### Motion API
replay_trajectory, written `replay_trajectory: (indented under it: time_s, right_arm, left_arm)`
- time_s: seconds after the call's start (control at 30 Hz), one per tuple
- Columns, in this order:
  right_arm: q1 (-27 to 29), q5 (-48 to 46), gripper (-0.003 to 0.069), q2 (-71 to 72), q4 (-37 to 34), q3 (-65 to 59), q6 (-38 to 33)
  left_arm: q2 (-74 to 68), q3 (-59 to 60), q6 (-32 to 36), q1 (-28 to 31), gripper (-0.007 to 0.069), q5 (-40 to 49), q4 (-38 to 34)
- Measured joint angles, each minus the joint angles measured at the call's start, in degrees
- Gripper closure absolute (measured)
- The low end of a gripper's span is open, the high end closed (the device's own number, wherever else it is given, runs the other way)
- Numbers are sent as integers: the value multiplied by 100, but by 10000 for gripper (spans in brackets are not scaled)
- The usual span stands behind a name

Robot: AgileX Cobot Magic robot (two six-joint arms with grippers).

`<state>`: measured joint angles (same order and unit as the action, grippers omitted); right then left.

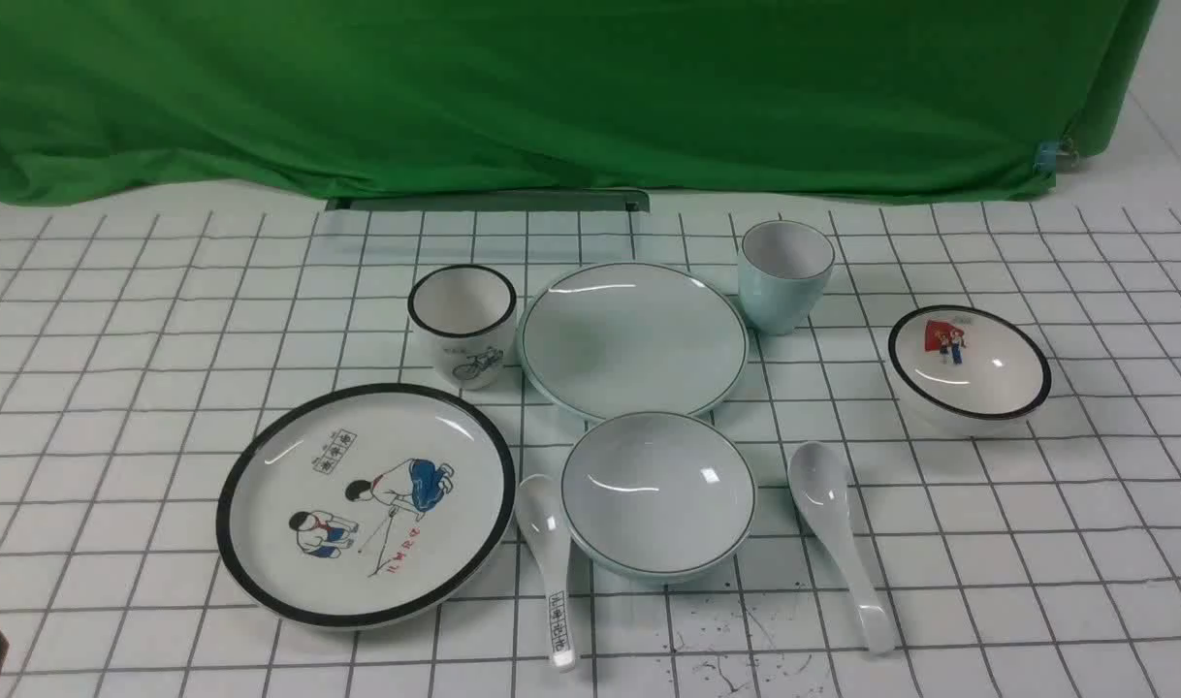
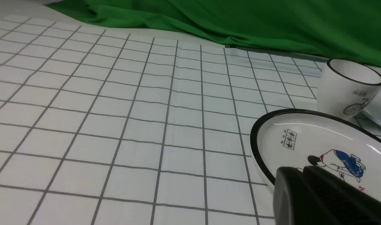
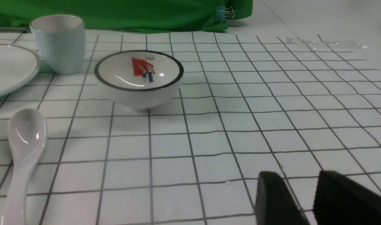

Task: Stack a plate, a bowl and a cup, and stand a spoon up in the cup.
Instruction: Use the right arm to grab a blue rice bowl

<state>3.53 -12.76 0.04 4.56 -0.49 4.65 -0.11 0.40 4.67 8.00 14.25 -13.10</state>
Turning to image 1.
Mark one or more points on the pale blue bowl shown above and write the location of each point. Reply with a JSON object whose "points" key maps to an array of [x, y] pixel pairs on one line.
{"points": [[656, 497]]}

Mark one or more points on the plain white spoon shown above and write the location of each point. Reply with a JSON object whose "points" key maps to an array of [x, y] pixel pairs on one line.
{"points": [[818, 484]]}

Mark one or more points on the pale blue cup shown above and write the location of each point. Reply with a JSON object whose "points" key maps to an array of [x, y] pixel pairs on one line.
{"points": [[782, 273]]}

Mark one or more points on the white plate with cartoon children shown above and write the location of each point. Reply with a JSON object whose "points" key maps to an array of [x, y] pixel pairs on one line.
{"points": [[366, 506]]}

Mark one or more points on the white spoon with label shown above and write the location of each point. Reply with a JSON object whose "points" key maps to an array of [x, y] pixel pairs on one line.
{"points": [[538, 514]]}

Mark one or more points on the white cup with bicycle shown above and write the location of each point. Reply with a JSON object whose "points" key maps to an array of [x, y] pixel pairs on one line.
{"points": [[465, 319]]}

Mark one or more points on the pale blue plate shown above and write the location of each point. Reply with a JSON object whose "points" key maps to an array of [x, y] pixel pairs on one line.
{"points": [[607, 340]]}

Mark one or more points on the white bowl with black rim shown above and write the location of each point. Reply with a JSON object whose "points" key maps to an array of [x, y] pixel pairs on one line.
{"points": [[965, 371]]}

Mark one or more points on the green backdrop cloth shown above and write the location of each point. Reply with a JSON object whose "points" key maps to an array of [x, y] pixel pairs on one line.
{"points": [[890, 101]]}

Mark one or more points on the blue binder clip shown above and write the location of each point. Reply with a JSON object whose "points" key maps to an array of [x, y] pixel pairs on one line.
{"points": [[1059, 156]]}

